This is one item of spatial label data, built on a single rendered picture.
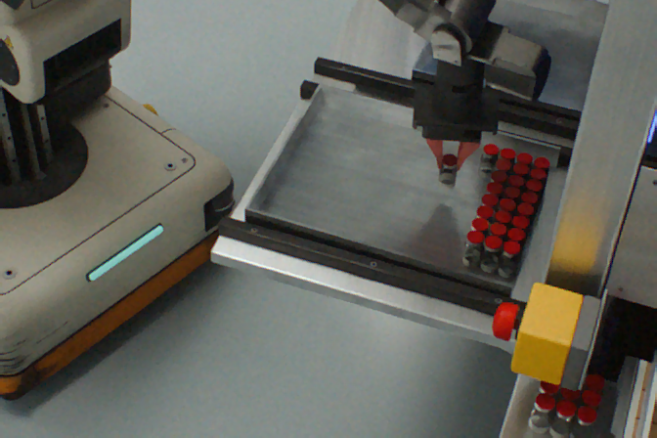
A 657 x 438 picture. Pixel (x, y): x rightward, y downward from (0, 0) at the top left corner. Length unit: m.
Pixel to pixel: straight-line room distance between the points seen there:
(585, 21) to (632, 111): 0.76
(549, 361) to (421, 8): 0.40
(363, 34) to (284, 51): 1.39
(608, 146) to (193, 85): 2.03
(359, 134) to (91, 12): 0.58
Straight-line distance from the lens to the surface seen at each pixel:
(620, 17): 1.06
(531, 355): 1.24
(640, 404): 1.32
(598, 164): 1.16
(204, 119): 2.97
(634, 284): 1.27
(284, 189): 1.54
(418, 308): 1.42
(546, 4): 1.88
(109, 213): 2.36
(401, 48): 1.77
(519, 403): 1.35
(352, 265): 1.43
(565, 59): 1.79
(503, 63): 1.34
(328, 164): 1.57
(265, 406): 2.39
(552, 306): 1.24
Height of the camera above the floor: 1.97
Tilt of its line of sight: 45 degrees down
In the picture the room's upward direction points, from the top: 3 degrees clockwise
